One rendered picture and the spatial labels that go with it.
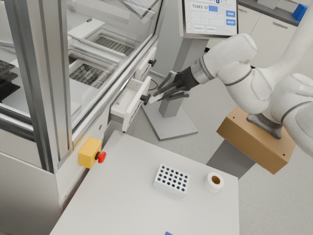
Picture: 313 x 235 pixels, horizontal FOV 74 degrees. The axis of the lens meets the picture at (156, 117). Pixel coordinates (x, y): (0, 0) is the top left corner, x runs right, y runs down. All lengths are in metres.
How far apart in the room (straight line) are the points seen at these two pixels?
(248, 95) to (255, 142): 0.35
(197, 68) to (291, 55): 0.29
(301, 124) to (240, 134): 0.26
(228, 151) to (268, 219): 0.92
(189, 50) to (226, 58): 1.04
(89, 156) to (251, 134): 0.73
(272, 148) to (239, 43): 0.55
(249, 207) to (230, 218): 1.11
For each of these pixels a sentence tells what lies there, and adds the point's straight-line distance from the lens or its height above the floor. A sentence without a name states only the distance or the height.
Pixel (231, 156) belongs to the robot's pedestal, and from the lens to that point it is 1.28.
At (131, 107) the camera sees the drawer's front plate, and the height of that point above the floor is 0.93.
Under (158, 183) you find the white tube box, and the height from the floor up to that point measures 0.79.
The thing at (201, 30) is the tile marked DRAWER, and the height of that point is 1.00.
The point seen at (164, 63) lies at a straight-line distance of 2.72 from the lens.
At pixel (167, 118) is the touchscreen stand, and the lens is 2.16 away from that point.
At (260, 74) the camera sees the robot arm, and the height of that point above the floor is 1.19.
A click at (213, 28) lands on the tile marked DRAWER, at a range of 1.66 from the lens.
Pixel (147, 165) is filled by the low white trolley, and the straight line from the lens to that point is 0.86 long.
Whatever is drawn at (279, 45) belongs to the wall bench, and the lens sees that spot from 3.84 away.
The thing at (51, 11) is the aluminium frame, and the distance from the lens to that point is 0.37.
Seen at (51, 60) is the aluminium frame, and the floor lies 1.26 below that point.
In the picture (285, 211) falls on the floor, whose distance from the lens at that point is 2.21.
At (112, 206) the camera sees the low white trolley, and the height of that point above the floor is 0.76.
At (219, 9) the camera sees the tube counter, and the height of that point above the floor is 1.11.
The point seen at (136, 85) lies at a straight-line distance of 1.03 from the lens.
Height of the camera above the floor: 1.47
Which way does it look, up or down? 42 degrees down
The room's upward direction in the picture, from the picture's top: 19 degrees clockwise
